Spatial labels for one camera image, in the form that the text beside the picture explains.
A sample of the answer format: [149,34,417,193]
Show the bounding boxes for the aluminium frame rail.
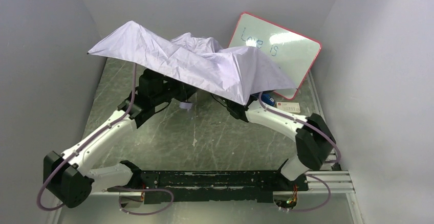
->
[46,70,365,224]

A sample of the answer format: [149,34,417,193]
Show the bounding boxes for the red framed whiteboard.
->
[229,12,322,100]

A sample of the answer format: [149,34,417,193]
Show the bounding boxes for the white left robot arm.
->
[37,69,198,210]

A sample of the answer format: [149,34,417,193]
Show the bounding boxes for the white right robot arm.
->
[224,97,341,181]

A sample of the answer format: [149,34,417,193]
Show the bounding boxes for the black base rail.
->
[121,160,308,204]

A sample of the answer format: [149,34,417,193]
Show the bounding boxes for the lilac folding umbrella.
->
[88,21,296,105]

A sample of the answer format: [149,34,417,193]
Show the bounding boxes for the blue black stapler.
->
[259,94,276,106]

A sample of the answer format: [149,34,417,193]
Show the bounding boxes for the white staples box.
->
[276,102,301,114]

